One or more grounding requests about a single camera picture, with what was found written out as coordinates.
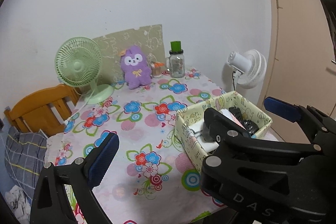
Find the white fan power cable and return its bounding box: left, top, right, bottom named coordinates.
left=64, top=90, right=98, bottom=125

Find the glass jar with green lid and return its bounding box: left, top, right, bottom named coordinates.
left=165, top=41, right=185, bottom=78

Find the white pad in box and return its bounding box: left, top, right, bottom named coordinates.
left=193, top=126, right=219, bottom=153

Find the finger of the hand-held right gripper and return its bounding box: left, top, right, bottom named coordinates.
left=204, top=108, right=251, bottom=152
left=264, top=97, right=336, bottom=153

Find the wooden bed headboard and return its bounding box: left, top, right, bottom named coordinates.
left=4, top=84, right=82, bottom=135

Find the beige door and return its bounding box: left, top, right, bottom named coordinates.
left=259, top=0, right=336, bottom=119

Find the yellow patterned storage box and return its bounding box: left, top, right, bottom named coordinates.
left=175, top=91, right=273, bottom=169

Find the white standing fan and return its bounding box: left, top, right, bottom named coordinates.
left=223, top=49, right=267, bottom=90

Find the green patterned board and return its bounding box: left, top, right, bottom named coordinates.
left=92, top=25, right=164, bottom=83

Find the small cup with orange item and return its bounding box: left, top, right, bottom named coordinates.
left=151, top=61, right=164, bottom=78

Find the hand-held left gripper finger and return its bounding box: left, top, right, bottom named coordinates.
left=30, top=132, right=119, bottom=224

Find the black plastic bag roll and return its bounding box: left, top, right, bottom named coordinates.
left=228, top=107, right=260, bottom=135

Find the floral tablecloth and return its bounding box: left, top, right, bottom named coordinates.
left=45, top=68, right=279, bottom=224

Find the purple plush toy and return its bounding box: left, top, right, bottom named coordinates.
left=120, top=46, right=153, bottom=90

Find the white crumpled cloth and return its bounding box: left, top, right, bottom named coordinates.
left=5, top=185, right=32, bottom=222

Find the pink packet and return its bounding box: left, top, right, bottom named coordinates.
left=220, top=109, right=246, bottom=126

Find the green desk fan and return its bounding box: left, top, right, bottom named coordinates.
left=55, top=36, right=114, bottom=105

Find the grey plaid pillow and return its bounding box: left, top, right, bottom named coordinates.
left=5, top=126, right=48, bottom=188

